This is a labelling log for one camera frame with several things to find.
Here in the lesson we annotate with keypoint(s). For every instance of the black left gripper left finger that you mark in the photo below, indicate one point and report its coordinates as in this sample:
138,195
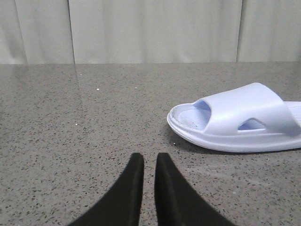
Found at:
121,205

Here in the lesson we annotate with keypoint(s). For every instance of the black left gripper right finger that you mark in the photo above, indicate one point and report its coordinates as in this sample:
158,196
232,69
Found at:
177,203

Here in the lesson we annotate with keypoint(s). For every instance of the light blue slipper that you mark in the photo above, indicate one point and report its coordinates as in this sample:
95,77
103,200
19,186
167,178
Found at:
252,118

